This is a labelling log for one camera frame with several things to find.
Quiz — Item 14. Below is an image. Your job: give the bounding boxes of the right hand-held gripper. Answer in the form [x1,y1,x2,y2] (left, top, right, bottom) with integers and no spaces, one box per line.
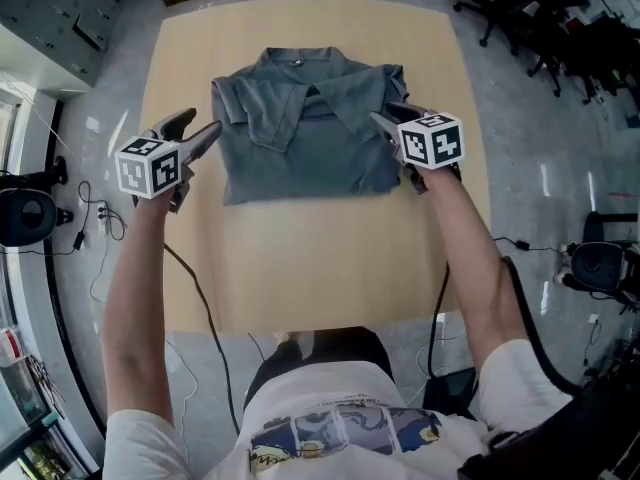
[369,101,465,194]

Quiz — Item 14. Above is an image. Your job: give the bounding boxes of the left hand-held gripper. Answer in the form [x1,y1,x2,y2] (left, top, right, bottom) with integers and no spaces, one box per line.
[114,108,224,214]

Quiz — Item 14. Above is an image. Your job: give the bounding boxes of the grey polo shirt clothing item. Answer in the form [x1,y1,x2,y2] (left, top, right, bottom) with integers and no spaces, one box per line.
[210,46,412,207]

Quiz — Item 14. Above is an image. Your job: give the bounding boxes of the person's left forearm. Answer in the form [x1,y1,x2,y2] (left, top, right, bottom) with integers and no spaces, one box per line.
[101,190,175,419]

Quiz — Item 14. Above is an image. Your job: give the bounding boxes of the person's right forearm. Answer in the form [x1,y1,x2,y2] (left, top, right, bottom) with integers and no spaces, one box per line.
[423,166,531,384]

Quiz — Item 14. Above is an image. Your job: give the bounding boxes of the grey perforated panel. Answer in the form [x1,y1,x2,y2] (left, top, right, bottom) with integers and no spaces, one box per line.
[0,0,122,88]

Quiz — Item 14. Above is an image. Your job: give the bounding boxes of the black office chairs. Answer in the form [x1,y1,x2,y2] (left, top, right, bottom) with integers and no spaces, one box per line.
[452,0,640,107]

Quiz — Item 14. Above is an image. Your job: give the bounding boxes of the black trousers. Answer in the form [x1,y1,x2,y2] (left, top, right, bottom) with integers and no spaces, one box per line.
[243,326,396,412]

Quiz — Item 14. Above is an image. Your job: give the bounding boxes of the black box under table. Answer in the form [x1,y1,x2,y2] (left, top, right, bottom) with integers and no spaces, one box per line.
[423,366,477,420]

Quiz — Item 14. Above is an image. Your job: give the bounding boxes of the white printed t-shirt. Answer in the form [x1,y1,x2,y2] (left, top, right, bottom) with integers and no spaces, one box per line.
[102,338,574,480]

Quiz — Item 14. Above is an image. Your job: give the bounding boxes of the glass display case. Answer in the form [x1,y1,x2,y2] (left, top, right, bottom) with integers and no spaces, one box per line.
[0,317,69,480]

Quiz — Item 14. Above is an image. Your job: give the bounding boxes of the black backpack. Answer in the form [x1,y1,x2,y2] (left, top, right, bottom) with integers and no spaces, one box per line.
[457,375,640,480]

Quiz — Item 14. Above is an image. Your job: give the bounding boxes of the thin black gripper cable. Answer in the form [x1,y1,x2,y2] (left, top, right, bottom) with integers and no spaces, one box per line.
[163,243,241,437]
[427,261,451,380]

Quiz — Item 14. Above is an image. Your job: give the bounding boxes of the black curved floor rail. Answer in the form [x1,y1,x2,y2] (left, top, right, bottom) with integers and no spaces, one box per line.
[42,100,107,442]

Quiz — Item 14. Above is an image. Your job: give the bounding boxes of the thick black hose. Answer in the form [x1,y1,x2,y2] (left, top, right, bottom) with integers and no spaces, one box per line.
[501,256,584,397]

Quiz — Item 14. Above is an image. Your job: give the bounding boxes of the white floor cable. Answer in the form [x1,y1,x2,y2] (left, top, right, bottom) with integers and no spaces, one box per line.
[165,338,200,462]

